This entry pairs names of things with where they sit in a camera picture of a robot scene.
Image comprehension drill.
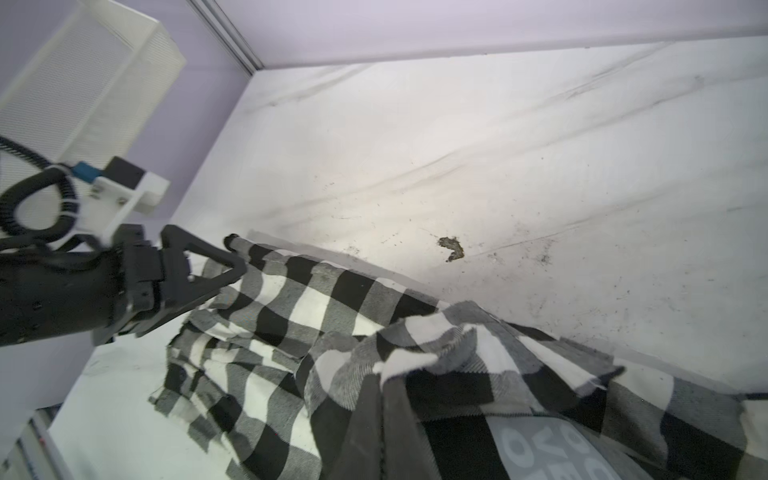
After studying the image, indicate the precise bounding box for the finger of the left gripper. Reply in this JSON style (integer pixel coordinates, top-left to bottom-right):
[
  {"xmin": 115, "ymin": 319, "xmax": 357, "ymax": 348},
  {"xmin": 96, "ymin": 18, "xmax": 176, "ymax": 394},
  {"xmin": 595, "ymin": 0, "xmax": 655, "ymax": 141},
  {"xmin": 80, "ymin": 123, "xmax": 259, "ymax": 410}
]
[{"xmin": 131, "ymin": 225, "xmax": 247, "ymax": 336}]

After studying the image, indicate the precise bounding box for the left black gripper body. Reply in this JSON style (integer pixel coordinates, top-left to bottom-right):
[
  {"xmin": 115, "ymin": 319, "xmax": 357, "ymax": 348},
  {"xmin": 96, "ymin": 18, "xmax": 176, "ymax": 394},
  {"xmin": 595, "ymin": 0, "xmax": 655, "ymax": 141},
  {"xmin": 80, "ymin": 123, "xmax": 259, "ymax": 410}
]
[{"xmin": 1, "ymin": 225, "xmax": 163, "ymax": 347}]

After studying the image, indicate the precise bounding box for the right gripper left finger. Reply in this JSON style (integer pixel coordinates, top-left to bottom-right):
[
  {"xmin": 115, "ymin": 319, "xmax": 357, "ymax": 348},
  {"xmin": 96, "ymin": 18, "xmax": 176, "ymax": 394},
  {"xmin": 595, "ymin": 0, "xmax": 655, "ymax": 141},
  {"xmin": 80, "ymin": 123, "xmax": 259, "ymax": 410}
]
[{"xmin": 329, "ymin": 375, "xmax": 384, "ymax": 480}]

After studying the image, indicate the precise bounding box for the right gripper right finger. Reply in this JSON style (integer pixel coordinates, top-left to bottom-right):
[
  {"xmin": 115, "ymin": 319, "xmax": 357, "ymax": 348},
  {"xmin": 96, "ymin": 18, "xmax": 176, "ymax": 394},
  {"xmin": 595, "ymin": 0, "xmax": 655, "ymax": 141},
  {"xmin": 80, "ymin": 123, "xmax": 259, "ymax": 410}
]
[{"xmin": 382, "ymin": 378, "xmax": 440, "ymax": 479}]

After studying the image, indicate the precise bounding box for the black white checkered shirt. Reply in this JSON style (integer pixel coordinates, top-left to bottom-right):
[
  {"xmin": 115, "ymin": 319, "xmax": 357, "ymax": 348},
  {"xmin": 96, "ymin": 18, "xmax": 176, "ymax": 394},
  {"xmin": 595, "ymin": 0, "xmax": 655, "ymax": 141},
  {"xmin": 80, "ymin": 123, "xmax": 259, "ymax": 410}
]
[{"xmin": 151, "ymin": 235, "xmax": 767, "ymax": 479}]

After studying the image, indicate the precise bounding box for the white mesh upper shelf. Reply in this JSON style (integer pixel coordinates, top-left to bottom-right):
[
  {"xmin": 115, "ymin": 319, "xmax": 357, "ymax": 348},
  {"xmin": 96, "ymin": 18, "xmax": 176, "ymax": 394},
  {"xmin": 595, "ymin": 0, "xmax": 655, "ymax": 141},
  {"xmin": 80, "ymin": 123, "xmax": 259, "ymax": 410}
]
[{"xmin": 1, "ymin": 1, "xmax": 186, "ymax": 167}]

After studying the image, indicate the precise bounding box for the left black corrugated cable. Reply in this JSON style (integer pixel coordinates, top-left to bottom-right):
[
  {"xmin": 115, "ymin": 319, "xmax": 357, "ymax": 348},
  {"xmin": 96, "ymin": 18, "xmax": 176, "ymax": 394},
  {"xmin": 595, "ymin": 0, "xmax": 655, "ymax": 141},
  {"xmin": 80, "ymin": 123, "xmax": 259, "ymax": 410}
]
[{"xmin": 0, "ymin": 134, "xmax": 82, "ymax": 253}]

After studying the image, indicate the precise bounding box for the aluminium mounting rail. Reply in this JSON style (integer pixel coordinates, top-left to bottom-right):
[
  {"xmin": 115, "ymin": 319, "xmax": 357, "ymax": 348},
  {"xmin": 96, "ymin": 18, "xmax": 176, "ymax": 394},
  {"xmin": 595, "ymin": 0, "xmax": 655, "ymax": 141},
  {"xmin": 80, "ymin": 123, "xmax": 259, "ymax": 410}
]
[{"xmin": 1, "ymin": 404, "xmax": 73, "ymax": 480}]

